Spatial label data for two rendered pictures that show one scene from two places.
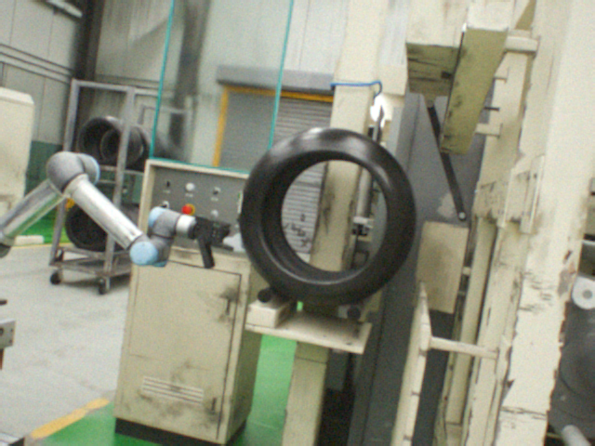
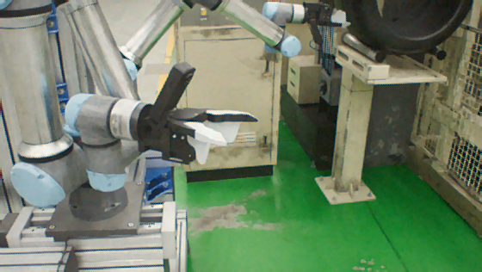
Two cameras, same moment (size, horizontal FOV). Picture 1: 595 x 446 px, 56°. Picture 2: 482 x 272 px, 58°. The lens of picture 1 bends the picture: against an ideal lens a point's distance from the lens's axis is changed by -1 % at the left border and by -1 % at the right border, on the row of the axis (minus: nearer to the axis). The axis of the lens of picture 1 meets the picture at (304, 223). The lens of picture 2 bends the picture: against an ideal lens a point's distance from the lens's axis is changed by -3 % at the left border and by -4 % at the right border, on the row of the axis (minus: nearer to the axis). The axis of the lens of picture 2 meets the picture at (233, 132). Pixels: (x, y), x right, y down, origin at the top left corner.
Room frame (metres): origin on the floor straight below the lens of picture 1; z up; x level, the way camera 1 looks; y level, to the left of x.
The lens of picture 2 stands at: (0.29, 1.23, 1.37)
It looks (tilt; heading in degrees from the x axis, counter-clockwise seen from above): 25 degrees down; 340
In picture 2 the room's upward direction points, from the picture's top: straight up
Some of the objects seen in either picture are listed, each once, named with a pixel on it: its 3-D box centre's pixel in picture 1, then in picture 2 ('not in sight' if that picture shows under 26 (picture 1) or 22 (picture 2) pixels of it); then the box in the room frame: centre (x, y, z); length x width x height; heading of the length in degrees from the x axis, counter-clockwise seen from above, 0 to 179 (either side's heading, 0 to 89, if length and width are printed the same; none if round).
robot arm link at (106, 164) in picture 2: not in sight; (109, 157); (1.12, 1.20, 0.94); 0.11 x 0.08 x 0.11; 139
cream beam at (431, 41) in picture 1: (451, 52); not in sight; (1.67, -0.35, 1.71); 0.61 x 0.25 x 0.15; 169
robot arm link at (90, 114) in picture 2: not in sight; (97, 116); (1.11, 1.21, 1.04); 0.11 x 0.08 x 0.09; 49
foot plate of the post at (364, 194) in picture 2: not in sight; (344, 186); (2.10, -0.11, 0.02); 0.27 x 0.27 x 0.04; 79
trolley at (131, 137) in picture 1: (125, 190); not in sight; (5.68, 1.87, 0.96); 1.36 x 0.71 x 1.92; 164
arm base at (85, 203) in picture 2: not in sight; (95, 188); (1.31, 1.23, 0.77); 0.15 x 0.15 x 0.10
